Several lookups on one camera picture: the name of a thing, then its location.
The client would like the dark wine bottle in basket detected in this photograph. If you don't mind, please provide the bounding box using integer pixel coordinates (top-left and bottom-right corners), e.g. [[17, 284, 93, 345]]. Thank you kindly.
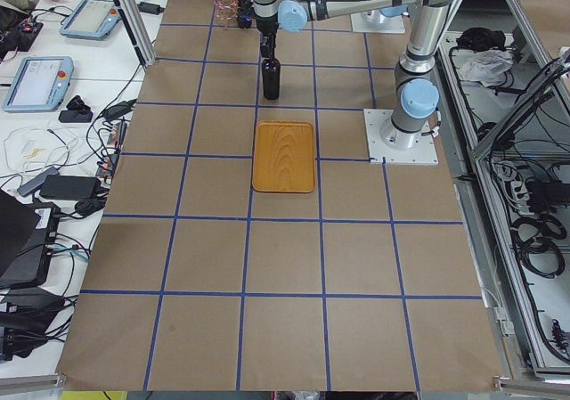
[[236, 0, 254, 29]]

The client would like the far teach pendant tablet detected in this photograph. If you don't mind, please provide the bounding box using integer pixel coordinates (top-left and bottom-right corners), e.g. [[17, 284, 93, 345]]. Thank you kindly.
[[60, 0, 120, 40]]

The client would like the black power brick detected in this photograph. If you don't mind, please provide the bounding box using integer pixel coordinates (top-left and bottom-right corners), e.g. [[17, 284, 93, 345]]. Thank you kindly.
[[39, 176, 101, 200]]

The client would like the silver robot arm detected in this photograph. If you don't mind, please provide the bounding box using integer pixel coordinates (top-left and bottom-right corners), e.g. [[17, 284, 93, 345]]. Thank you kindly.
[[365, 4, 408, 23], [239, 0, 462, 151]]

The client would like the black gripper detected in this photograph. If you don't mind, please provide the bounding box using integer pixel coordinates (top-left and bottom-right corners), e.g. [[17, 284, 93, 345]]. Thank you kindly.
[[256, 16, 279, 58]]

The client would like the black laptop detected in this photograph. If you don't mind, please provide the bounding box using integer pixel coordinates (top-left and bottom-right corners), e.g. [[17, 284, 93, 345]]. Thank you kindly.
[[1, 192, 60, 289]]

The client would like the black power adapter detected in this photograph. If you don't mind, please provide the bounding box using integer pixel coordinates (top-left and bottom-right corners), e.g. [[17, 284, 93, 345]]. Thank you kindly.
[[137, 2, 164, 15]]

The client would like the dark wine bottle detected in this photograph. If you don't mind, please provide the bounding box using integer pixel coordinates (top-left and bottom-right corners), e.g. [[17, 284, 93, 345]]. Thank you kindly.
[[236, 0, 254, 29], [261, 57, 281, 100]]

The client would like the near teach pendant tablet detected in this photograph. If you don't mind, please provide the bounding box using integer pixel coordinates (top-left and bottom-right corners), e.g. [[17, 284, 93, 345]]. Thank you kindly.
[[2, 56, 74, 113]]

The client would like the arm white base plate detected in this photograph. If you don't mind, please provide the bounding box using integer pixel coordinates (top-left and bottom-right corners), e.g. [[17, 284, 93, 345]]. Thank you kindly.
[[363, 109, 438, 166], [351, 12, 405, 35]]

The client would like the teach pendant tablet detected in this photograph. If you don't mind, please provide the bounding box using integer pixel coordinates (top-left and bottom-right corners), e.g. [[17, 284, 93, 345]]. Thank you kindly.
[[60, 0, 120, 40], [2, 56, 74, 113]]

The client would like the aluminium frame post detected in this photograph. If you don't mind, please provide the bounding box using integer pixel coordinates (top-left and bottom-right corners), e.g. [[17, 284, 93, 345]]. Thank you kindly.
[[113, 0, 156, 69]]

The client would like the wooden serving tray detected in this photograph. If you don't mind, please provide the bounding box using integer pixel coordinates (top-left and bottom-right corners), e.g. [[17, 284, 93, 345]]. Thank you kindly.
[[252, 120, 315, 193]]

